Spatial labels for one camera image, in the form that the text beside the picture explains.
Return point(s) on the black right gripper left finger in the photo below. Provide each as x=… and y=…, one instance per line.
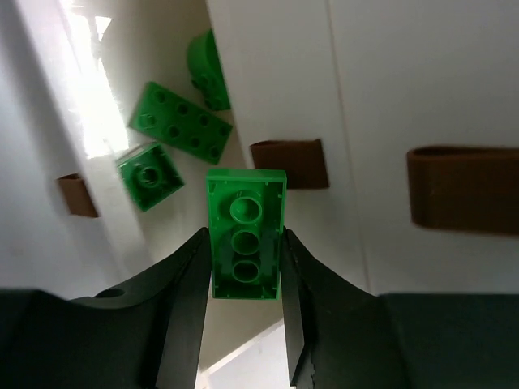
x=143, y=333

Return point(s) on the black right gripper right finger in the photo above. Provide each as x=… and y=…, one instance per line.
x=339, y=336

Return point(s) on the green long lego brick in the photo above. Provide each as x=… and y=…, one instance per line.
x=246, y=212

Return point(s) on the white three-drawer storage box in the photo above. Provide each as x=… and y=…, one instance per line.
x=372, y=80

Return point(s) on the white bottom drawer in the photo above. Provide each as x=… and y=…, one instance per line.
x=71, y=74

